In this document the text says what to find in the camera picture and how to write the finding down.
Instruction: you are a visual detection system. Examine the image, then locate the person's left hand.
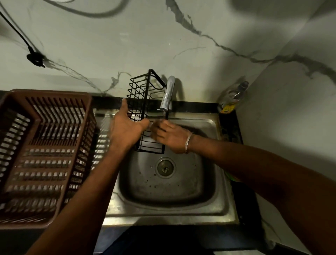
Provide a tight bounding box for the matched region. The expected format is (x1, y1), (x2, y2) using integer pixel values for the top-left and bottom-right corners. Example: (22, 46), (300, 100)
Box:
(109, 98), (150, 154)

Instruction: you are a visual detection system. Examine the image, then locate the person's right hand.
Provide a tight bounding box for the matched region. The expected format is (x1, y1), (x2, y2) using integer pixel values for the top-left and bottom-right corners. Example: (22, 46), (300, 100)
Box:
(150, 119), (194, 155)

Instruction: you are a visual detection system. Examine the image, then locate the black wire rack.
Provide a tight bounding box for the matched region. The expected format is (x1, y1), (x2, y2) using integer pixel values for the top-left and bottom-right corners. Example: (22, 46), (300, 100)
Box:
(126, 69), (168, 155)

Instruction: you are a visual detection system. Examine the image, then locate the person's right forearm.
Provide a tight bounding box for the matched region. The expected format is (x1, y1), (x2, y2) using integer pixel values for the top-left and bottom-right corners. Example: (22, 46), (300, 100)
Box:
(188, 132), (336, 255)

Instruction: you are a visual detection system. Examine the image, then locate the person's left forearm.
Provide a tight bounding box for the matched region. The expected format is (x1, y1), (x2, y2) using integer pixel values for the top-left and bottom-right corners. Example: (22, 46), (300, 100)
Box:
(26, 147), (132, 255)

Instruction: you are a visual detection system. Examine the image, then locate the person's dark clothing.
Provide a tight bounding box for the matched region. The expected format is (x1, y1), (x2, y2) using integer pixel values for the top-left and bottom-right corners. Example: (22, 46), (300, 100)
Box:
(94, 226), (266, 255)

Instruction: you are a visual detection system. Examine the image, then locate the chrome faucet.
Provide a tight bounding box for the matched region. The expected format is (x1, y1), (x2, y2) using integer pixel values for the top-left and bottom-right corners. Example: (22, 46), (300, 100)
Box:
(160, 75), (176, 112)

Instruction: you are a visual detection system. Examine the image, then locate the stainless steel sink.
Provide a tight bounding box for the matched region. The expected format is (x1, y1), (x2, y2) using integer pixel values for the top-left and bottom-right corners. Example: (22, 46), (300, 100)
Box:
(89, 109), (239, 227)

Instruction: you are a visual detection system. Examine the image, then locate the clear dish soap bottle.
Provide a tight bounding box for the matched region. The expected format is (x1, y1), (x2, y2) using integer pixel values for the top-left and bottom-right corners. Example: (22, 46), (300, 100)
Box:
(218, 81), (249, 114)

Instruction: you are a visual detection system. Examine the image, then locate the brown plastic dish basket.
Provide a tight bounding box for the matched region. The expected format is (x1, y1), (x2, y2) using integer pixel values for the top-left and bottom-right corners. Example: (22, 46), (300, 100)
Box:
(0, 89), (97, 230)

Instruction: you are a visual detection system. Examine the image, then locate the silver bracelet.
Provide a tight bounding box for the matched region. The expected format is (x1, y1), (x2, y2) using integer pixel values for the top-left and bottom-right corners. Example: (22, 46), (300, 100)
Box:
(184, 132), (194, 154)

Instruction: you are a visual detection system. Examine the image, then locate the black power cable with plug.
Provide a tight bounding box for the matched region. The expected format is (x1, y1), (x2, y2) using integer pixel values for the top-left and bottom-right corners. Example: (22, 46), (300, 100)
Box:
(0, 10), (46, 68)

